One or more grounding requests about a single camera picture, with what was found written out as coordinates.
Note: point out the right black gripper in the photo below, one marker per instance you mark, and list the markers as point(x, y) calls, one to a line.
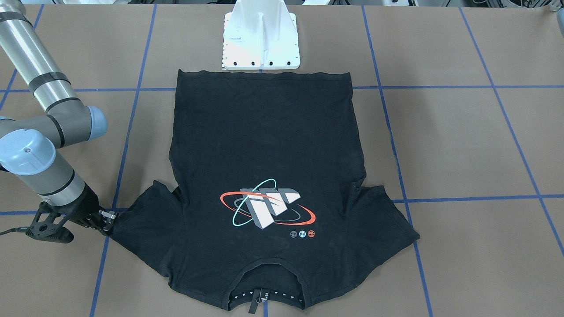
point(85, 204)

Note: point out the black graphic t-shirt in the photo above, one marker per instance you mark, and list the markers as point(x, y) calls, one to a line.
point(270, 202)

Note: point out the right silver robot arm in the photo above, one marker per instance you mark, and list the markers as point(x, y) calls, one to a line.
point(29, 148)

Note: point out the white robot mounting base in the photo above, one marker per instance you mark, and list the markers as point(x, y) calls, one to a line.
point(260, 35)

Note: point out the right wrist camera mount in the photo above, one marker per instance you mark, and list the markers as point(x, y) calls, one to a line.
point(48, 225)

